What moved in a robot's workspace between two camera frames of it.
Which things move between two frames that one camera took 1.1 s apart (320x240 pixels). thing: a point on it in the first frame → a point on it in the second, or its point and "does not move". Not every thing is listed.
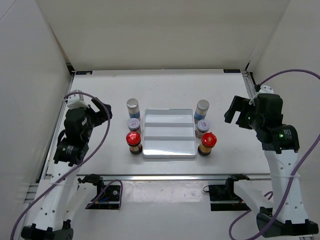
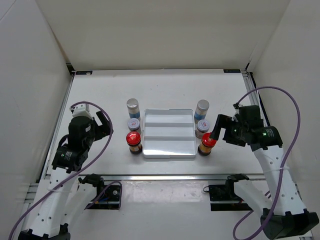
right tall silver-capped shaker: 201,110 does not move
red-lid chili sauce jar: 209,140 does not move
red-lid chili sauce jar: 133,139 does not move
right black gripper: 236,105 → 222,121
